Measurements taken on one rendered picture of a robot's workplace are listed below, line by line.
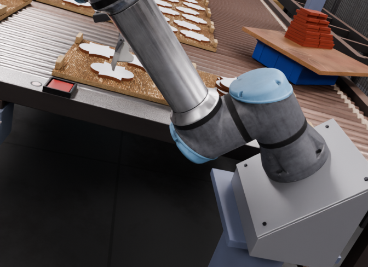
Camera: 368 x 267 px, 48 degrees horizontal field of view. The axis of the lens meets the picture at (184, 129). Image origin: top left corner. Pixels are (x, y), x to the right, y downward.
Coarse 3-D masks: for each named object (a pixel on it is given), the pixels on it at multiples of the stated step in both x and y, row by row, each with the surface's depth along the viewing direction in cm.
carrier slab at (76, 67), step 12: (72, 48) 139; (72, 60) 130; (84, 60) 133; (96, 60) 136; (60, 72) 120; (72, 72) 122; (84, 72) 125; (132, 72) 136; (144, 72) 139; (96, 84) 122; (108, 84) 122; (120, 84) 125; (132, 84) 127; (144, 84) 130; (144, 96) 124; (156, 96) 124
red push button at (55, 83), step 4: (52, 80) 115; (56, 80) 116; (52, 84) 113; (56, 84) 114; (60, 84) 115; (64, 84) 115; (68, 84) 116; (72, 84) 117; (56, 88) 112; (60, 88) 113; (64, 88) 113; (68, 88) 114
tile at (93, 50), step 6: (90, 42) 146; (84, 48) 139; (90, 48) 141; (96, 48) 143; (102, 48) 144; (108, 48) 146; (90, 54) 137; (96, 54) 138; (102, 54) 139; (108, 54) 141; (108, 60) 139
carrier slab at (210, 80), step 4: (200, 72) 155; (204, 72) 157; (200, 76) 152; (204, 76) 153; (208, 76) 154; (212, 76) 155; (216, 76) 157; (204, 80) 149; (208, 80) 150; (212, 80) 151; (216, 80) 152; (208, 84) 146; (212, 84) 148
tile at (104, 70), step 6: (90, 66) 128; (96, 66) 129; (102, 66) 130; (108, 66) 131; (96, 72) 126; (102, 72) 126; (108, 72) 127; (114, 72) 128; (120, 72) 130; (126, 72) 131; (108, 78) 126; (114, 78) 125; (120, 78) 126; (126, 78) 127; (132, 78) 129
